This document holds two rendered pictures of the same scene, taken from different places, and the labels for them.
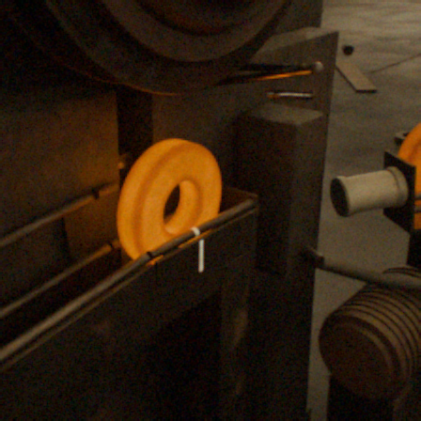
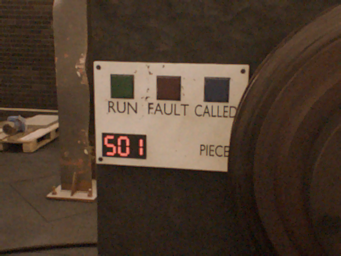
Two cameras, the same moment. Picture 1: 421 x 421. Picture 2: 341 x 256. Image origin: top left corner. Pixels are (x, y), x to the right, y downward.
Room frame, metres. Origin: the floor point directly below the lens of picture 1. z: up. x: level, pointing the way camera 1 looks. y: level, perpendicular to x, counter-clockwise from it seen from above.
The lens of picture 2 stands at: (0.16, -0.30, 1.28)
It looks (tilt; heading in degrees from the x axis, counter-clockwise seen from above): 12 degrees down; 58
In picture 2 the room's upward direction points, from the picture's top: 1 degrees clockwise
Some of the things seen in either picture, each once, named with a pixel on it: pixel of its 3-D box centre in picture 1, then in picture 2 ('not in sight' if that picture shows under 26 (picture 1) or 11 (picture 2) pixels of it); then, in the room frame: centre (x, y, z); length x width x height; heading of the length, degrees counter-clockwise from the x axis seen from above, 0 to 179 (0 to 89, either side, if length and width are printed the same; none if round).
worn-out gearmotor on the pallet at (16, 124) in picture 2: not in sight; (19, 124); (1.24, 4.73, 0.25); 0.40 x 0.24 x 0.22; 49
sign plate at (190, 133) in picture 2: not in sight; (168, 116); (0.54, 0.30, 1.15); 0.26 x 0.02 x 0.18; 139
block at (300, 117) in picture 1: (274, 190); not in sight; (0.91, -0.15, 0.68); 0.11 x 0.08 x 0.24; 49
